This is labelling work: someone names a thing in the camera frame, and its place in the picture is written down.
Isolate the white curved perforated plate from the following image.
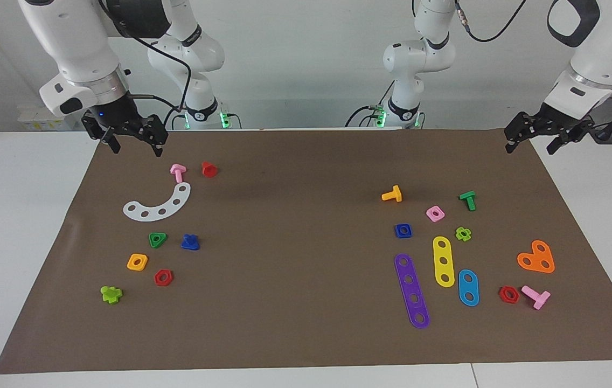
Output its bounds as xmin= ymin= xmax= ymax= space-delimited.
xmin=123 ymin=182 xmax=192 ymax=222

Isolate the white box with labels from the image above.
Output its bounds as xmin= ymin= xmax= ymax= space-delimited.
xmin=18 ymin=105 xmax=78 ymax=131

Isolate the orange heart-shaped plate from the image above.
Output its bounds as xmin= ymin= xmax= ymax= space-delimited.
xmin=517 ymin=240 xmax=555 ymax=274

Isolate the yellow three-hole plate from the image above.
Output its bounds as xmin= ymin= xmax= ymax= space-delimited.
xmin=433 ymin=236 xmax=456 ymax=288

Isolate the blue two-hole plate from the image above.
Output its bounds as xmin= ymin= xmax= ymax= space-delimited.
xmin=458 ymin=269 xmax=480 ymax=307

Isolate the purple four-hole strip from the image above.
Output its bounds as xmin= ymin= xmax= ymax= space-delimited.
xmin=394 ymin=253 xmax=430 ymax=329

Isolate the brown table mat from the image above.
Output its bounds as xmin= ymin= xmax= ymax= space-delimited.
xmin=0 ymin=128 xmax=612 ymax=375

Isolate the black base cable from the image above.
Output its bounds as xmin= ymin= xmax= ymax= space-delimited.
xmin=169 ymin=105 xmax=242 ymax=130
xmin=345 ymin=102 xmax=393 ymax=129

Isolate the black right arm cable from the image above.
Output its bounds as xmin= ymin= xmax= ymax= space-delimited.
xmin=99 ymin=0 xmax=193 ymax=114

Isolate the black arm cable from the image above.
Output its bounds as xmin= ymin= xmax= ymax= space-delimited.
xmin=454 ymin=0 xmax=528 ymax=43
xmin=99 ymin=0 xmax=193 ymax=114

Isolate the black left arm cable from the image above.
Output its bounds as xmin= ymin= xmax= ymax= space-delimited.
xmin=454 ymin=0 xmax=528 ymax=43

